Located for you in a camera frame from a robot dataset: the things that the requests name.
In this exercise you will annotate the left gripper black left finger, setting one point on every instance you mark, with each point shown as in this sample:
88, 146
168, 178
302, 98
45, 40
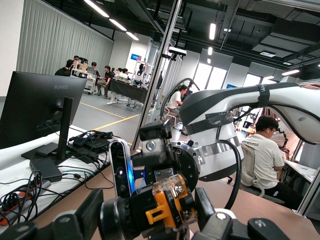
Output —
62, 225

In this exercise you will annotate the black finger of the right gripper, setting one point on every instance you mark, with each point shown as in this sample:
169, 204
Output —
152, 145

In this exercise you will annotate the orange and black switch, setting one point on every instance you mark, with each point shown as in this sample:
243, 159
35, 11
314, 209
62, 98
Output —
170, 200

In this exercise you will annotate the black flat power bricks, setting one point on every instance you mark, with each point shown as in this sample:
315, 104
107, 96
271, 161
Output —
85, 141

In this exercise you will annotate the aluminium vertical post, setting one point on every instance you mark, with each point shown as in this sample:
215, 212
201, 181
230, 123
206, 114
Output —
160, 62

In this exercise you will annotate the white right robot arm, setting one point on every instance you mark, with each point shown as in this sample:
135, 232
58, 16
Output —
275, 95

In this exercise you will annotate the grey curtain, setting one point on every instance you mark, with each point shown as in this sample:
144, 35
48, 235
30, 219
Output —
50, 37

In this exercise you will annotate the black Huawei monitor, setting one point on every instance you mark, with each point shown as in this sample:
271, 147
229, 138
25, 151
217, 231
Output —
32, 107

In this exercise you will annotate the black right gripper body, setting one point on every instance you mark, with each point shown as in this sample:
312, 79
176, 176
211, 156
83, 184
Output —
187, 165

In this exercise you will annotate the person in black clothing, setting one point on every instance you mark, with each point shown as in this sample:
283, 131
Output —
63, 72

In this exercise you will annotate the ceiling tube light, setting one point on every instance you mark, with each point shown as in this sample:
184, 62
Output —
117, 24
132, 36
291, 72
212, 31
96, 8
210, 51

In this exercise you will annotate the seated person with headset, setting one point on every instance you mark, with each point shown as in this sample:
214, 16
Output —
175, 101

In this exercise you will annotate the black draped table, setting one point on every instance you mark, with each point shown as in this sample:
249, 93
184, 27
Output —
127, 90

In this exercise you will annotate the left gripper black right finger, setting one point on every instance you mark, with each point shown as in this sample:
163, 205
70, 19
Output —
225, 227

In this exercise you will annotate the white overhead camera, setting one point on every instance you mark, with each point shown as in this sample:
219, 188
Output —
177, 51

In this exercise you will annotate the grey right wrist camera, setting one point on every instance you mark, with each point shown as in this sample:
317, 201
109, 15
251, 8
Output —
120, 170

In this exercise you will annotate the aluminium frame leg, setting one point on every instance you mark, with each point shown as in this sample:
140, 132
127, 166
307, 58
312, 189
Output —
310, 195

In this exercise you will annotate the blue wall sign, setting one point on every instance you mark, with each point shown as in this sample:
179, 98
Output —
135, 57

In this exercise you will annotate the seated person black shirt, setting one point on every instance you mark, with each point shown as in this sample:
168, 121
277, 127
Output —
108, 75

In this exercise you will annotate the person in white T-shirt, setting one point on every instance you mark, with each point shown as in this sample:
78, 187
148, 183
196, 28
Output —
262, 155

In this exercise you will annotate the black docking box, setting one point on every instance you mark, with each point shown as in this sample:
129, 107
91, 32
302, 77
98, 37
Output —
46, 170

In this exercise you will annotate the white desk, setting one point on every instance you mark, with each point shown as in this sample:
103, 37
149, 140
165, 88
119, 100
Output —
300, 170

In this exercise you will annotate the orange and black power strip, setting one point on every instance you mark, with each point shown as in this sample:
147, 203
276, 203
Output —
15, 202

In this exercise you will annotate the person in white top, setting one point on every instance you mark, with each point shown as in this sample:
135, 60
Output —
123, 74

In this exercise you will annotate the wooden chair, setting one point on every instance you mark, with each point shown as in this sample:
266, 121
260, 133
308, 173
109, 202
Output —
172, 116

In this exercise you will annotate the white office chair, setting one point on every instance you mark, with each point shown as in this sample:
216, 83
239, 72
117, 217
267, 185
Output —
243, 175

